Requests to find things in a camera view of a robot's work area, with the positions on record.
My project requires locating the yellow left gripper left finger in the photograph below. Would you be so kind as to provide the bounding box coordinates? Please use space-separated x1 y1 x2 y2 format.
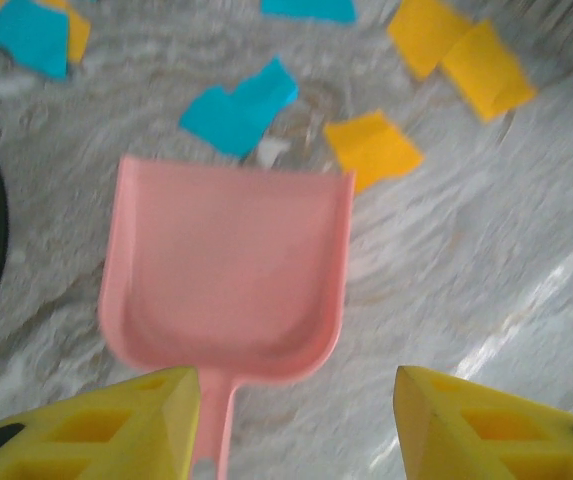
0 366 203 480

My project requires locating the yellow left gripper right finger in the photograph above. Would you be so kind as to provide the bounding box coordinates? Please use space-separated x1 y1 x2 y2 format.
396 365 573 480

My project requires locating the pink plastic dustpan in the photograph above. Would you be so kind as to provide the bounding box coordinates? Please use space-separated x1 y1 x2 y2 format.
98 154 357 480

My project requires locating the small white paper scrap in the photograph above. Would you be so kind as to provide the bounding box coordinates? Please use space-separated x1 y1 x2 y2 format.
255 137 292 169

